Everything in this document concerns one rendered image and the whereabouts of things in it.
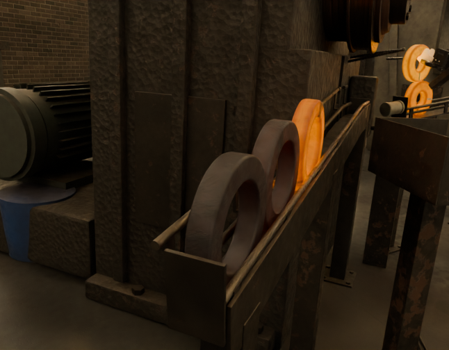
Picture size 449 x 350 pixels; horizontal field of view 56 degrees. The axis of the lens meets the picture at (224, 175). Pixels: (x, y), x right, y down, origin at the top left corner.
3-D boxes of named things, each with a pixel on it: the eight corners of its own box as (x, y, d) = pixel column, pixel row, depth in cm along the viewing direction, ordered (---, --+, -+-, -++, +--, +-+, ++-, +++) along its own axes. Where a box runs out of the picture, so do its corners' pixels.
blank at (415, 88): (400, 115, 187) (406, 117, 184) (406, 80, 182) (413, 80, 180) (422, 114, 194) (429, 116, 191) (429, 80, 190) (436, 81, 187)
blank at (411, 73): (403, 45, 176) (410, 45, 174) (427, 44, 184) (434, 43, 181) (399, 82, 181) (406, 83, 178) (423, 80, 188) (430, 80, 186)
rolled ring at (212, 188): (269, 135, 57) (247, 132, 58) (207, 191, 42) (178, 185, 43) (265, 251, 64) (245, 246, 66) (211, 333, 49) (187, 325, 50)
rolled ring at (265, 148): (302, 106, 72) (284, 105, 73) (266, 144, 57) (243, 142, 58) (297, 201, 80) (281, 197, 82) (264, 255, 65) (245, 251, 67)
